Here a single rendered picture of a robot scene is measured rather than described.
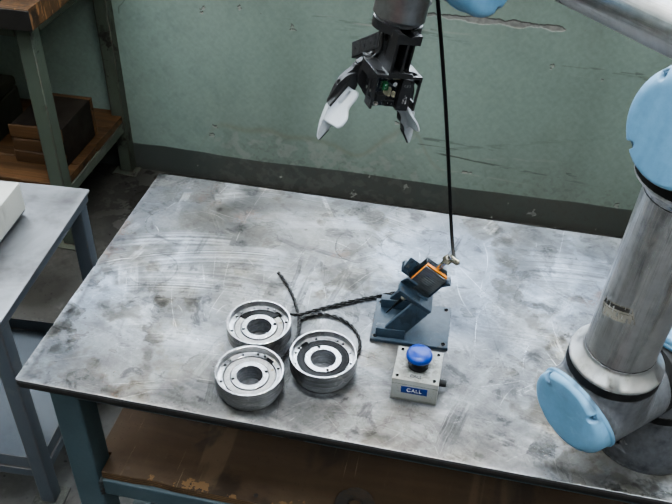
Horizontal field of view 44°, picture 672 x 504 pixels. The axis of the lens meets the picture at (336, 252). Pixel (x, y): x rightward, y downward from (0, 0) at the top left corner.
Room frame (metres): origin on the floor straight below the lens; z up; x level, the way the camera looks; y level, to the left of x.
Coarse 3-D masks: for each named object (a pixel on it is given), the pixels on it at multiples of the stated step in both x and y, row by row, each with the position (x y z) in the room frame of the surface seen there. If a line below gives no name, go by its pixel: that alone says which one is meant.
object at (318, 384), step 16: (304, 336) 0.95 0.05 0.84; (320, 336) 0.96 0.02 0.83; (336, 336) 0.95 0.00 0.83; (320, 352) 0.93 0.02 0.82; (336, 352) 0.92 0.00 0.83; (352, 352) 0.92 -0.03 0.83; (320, 368) 0.89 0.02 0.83; (352, 368) 0.88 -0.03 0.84; (304, 384) 0.87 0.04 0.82; (320, 384) 0.86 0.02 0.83; (336, 384) 0.86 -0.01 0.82
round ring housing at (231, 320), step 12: (252, 300) 1.03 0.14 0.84; (264, 300) 1.03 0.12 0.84; (240, 312) 1.01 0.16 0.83; (288, 312) 1.00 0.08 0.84; (228, 324) 0.97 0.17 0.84; (252, 324) 0.99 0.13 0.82; (264, 324) 1.00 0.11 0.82; (276, 324) 0.98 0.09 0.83; (288, 324) 0.98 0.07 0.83; (228, 336) 0.95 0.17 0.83; (252, 336) 0.95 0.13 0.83; (264, 336) 0.96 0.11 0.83; (288, 336) 0.96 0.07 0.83; (276, 348) 0.94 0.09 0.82
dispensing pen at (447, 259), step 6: (426, 258) 1.03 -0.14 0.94; (444, 258) 1.01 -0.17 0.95; (450, 258) 1.01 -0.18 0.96; (420, 264) 1.03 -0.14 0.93; (432, 264) 1.02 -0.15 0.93; (438, 264) 1.02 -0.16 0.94; (444, 264) 1.01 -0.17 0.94; (456, 264) 1.01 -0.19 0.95; (414, 270) 1.03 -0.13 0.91; (444, 270) 1.02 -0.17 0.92; (402, 300) 1.02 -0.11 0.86
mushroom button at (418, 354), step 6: (408, 348) 0.89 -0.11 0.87; (414, 348) 0.89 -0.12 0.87; (420, 348) 0.89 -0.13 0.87; (426, 348) 0.89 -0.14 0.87; (408, 354) 0.88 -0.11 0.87; (414, 354) 0.88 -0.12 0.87; (420, 354) 0.88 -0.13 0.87; (426, 354) 0.88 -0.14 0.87; (432, 354) 0.89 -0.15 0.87; (408, 360) 0.88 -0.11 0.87; (414, 360) 0.87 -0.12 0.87; (420, 360) 0.87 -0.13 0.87; (426, 360) 0.87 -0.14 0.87
